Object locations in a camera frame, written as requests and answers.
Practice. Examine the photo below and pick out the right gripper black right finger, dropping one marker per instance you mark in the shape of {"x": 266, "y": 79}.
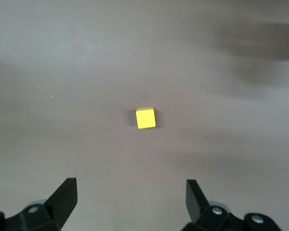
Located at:
{"x": 195, "y": 202}

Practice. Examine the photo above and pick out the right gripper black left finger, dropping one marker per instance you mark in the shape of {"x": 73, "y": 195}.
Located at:
{"x": 60, "y": 204}

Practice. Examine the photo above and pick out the yellow wooden block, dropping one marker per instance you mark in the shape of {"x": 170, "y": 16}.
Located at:
{"x": 146, "y": 118}

